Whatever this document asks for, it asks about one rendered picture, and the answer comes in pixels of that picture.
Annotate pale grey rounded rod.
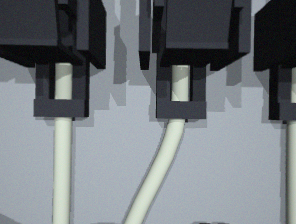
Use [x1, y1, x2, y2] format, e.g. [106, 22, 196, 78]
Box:
[52, 63, 72, 224]

